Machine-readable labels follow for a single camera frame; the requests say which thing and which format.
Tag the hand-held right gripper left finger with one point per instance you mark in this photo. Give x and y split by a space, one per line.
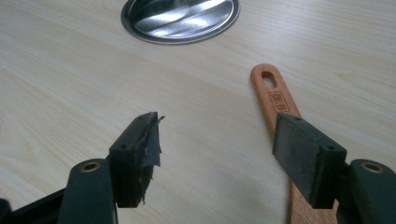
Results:
130 165

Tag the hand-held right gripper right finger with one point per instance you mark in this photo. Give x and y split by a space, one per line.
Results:
314 161

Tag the wooden spatula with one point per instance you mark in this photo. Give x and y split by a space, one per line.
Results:
274 96

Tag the round metal plate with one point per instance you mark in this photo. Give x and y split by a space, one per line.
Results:
180 18

